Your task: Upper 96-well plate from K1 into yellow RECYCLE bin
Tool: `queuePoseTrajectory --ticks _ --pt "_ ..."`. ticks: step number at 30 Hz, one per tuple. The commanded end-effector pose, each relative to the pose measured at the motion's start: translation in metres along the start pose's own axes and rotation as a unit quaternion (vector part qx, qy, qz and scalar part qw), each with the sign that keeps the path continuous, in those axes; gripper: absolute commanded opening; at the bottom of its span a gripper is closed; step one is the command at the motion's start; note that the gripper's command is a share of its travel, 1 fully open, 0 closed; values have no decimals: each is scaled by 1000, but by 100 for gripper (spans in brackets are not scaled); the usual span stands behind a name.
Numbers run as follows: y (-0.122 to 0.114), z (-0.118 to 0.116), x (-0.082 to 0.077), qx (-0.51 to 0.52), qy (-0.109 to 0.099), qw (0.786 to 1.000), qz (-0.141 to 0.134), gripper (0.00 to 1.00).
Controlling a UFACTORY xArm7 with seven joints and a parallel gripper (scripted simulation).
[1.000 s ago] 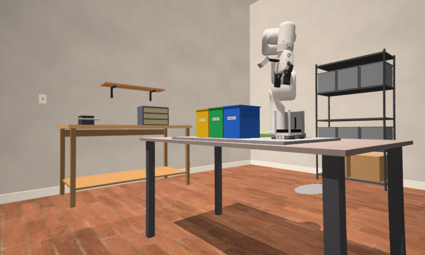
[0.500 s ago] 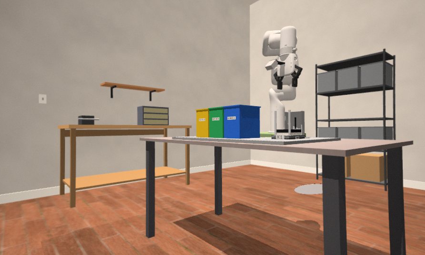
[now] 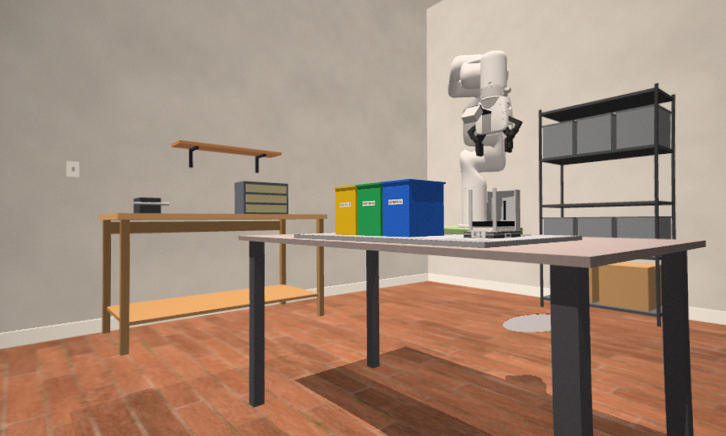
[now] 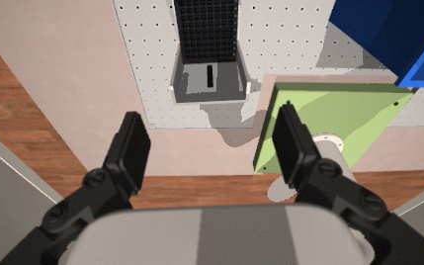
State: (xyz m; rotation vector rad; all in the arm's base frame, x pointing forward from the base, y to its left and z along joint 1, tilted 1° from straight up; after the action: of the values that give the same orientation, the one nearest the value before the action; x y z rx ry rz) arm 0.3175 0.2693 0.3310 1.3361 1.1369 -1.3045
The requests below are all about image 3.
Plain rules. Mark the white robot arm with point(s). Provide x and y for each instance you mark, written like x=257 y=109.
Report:
x=489 y=75

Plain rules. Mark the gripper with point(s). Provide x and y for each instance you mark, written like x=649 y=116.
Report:
x=494 y=124

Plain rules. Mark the yellow open bin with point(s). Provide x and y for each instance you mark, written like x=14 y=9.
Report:
x=346 y=210

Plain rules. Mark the green bin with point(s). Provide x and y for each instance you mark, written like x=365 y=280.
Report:
x=369 y=209

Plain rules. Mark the blue bin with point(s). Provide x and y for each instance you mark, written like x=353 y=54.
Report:
x=412 y=208

